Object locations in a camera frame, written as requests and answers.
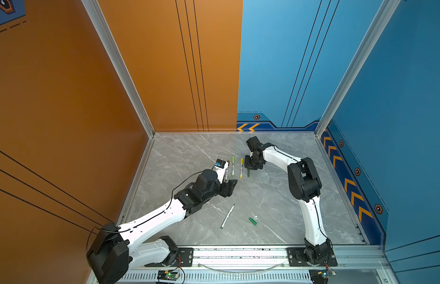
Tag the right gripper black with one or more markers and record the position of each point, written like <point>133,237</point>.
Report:
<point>248,166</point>

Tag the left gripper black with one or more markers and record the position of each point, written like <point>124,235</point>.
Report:
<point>227,187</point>

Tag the white pen yellow end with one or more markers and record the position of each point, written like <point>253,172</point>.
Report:
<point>241,167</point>

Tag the white pen green tip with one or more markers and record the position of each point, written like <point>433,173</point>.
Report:
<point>227,217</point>

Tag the white pen light green end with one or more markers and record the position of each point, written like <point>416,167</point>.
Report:
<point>233,166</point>

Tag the white pen brown end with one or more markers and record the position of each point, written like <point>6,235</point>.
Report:
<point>226,171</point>

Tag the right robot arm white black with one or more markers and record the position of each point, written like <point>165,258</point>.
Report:
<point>305,186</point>

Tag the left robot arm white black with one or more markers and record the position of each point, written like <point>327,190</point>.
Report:
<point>116,249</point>

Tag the left green circuit board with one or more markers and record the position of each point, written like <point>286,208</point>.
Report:
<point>167,277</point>

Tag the green circuit board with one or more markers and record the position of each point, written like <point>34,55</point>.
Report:
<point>167,277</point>
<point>322,276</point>

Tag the right green circuit board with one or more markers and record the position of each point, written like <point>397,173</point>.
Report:
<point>322,276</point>

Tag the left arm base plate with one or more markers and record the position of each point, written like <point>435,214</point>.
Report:
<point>183,257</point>

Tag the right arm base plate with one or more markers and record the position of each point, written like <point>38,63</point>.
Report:
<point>299,257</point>

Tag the aluminium front rail frame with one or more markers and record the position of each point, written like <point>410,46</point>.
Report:
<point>268,264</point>

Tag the right aluminium corner post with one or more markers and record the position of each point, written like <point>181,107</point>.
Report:
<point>375,30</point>

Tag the aluminium corner post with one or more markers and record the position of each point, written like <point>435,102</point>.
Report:
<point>375,30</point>
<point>103,30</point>

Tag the left aluminium corner post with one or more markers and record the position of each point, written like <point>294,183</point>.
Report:
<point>103,30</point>

